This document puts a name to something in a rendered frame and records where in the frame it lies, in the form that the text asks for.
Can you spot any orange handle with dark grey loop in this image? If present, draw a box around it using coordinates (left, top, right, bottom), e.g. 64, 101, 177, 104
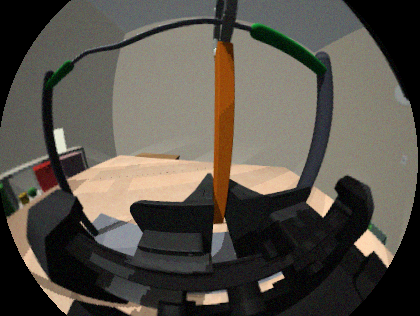
213, 0, 239, 223

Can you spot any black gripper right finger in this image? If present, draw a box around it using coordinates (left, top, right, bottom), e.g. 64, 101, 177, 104
225, 179, 311, 259

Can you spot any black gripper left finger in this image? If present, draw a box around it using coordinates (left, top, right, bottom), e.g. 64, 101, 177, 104
129, 173, 214, 254

